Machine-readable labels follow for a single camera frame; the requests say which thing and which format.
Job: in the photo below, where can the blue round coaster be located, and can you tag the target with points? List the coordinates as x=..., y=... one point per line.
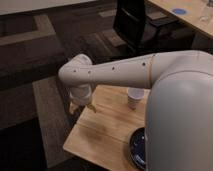
x=179, y=11

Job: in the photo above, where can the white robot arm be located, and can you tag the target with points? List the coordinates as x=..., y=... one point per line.
x=179, y=113

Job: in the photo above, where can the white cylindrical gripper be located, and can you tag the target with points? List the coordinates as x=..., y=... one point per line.
x=81, y=95

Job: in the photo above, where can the white paper cup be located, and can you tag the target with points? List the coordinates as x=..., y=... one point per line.
x=135, y=95

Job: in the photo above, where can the dark blue ceramic bowl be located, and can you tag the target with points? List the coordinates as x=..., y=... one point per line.
x=137, y=148

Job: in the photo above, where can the clear drinking glass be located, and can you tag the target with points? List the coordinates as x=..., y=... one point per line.
x=204, y=18

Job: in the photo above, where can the black office chair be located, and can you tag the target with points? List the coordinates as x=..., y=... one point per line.
x=135, y=27

